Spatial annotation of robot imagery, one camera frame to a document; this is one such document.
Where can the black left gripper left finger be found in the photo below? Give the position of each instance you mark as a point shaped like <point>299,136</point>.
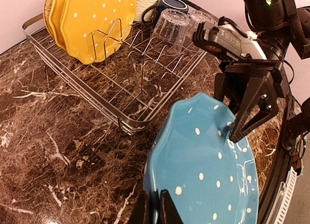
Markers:
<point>141,210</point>

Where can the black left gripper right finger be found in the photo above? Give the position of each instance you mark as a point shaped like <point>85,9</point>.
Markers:
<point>167,208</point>

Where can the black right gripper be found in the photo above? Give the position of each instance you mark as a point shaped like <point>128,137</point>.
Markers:
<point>253,87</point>

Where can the blue plate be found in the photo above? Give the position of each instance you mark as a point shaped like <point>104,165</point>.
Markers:
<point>211,180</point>

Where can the clear drinking glass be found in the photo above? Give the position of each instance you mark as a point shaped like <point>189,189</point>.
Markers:
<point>169,33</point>
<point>195,17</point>

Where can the dark blue ceramic mug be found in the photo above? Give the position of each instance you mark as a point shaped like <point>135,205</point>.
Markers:
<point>160,6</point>

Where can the cream ceramic mug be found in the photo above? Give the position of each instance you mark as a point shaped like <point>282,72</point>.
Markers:
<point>141,6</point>

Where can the cream bird pattern plate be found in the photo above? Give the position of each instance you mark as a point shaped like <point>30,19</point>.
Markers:
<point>47,9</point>

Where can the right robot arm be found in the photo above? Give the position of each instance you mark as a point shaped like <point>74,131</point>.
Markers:
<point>280,20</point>

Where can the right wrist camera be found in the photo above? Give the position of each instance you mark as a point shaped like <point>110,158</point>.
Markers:
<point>227,41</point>

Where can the black front rail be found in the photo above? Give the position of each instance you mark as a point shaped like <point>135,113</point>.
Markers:
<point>281,164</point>

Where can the metal wire dish rack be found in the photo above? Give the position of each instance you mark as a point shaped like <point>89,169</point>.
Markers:
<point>131,86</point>

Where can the white slotted cable duct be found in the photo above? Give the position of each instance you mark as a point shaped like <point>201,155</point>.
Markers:
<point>286,197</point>

